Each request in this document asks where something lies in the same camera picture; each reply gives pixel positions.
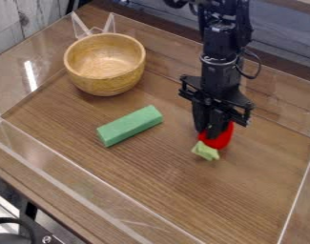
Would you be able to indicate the green rectangular block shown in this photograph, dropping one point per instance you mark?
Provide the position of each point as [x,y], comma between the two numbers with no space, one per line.
[129,125]

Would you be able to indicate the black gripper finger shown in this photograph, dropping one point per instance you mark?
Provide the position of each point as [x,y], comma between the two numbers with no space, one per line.
[201,116]
[218,123]

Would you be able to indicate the red plush radish toy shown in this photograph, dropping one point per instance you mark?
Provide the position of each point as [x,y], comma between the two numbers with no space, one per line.
[208,147]

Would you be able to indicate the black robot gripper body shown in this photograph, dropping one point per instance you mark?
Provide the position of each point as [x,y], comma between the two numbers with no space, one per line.
[216,88]

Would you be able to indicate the clear acrylic tray enclosure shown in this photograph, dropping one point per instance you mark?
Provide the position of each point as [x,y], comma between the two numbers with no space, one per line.
[146,191]

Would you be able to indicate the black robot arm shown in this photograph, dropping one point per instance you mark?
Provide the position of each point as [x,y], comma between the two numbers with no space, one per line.
[224,22]

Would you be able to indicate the black metal table frame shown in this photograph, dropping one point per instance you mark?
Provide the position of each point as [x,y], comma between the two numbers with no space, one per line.
[44,236]

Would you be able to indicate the wooden bowl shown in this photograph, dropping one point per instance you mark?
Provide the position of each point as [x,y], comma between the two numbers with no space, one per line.
[105,63]

